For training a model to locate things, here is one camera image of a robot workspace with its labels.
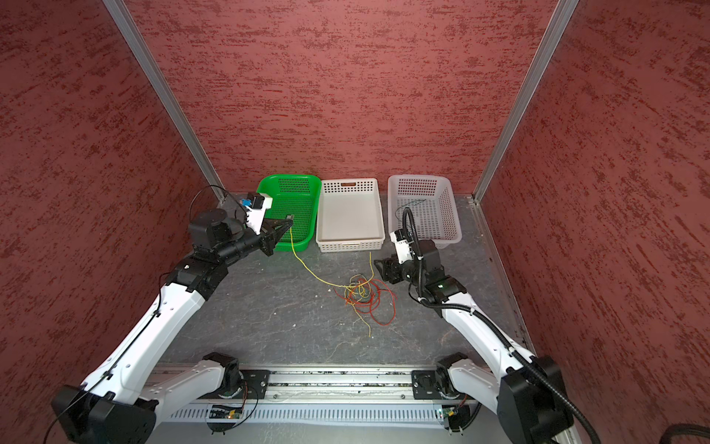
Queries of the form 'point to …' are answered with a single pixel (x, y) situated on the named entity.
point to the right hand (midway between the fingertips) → (383, 264)
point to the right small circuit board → (457, 417)
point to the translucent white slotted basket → (432, 202)
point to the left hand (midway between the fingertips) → (289, 227)
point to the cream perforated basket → (349, 215)
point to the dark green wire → (395, 214)
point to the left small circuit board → (226, 412)
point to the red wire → (373, 296)
